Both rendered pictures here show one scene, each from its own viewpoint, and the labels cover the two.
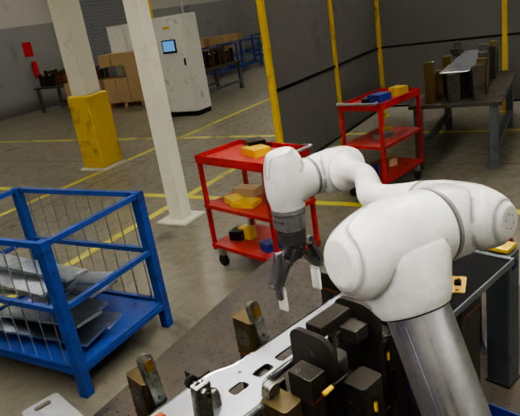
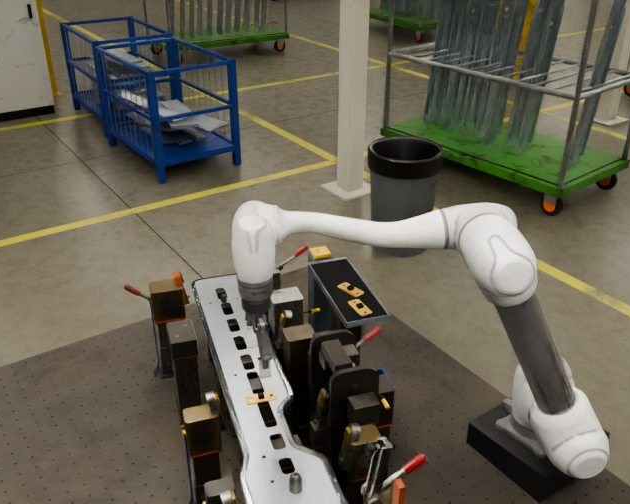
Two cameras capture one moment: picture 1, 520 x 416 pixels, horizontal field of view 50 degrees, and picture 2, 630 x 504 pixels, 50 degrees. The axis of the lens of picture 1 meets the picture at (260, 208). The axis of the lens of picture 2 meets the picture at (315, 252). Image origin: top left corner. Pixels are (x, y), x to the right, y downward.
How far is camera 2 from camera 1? 144 cm
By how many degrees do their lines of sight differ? 61
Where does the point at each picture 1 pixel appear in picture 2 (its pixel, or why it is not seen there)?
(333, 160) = (277, 216)
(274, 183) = (264, 254)
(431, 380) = (541, 326)
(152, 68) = not seen: outside the picture
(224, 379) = (263, 470)
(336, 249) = (512, 268)
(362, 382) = (386, 386)
